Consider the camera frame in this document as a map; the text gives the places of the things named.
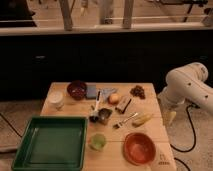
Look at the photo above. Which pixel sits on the small metal tin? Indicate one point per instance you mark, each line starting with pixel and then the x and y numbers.
pixel 104 115

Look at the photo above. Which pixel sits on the white plastic cup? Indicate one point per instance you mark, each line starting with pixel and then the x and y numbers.
pixel 56 99

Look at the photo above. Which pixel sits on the yellow banana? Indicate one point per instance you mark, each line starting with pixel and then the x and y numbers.
pixel 141 120

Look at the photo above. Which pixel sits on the dark red bowl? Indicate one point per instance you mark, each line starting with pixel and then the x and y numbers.
pixel 77 89

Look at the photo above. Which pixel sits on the wooden table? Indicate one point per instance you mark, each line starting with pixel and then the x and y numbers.
pixel 111 157

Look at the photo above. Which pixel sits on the light blue cloth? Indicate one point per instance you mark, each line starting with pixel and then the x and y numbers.
pixel 106 92

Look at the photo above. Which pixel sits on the blue sponge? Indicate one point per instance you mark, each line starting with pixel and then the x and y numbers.
pixel 91 92

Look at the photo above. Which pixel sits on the orange-red bowl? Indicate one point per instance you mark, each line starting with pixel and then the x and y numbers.
pixel 138 149

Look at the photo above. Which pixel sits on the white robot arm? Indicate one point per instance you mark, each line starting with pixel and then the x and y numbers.
pixel 185 83

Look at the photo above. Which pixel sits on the white-handled brush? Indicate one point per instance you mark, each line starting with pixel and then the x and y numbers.
pixel 94 115

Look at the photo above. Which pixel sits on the green plastic tray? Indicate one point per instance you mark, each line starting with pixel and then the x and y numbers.
pixel 52 143

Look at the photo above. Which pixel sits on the brown wooden block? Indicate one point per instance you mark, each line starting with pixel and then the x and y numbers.
pixel 123 104

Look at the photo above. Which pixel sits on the green plastic cup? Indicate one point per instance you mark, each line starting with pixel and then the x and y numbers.
pixel 97 142

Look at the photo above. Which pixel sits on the dark grape bunch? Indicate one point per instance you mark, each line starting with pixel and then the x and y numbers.
pixel 138 91

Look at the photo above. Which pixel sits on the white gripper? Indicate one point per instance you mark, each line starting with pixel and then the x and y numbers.
pixel 168 110

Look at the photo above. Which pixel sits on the yellow-orange round fruit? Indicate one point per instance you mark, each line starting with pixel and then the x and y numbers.
pixel 113 98

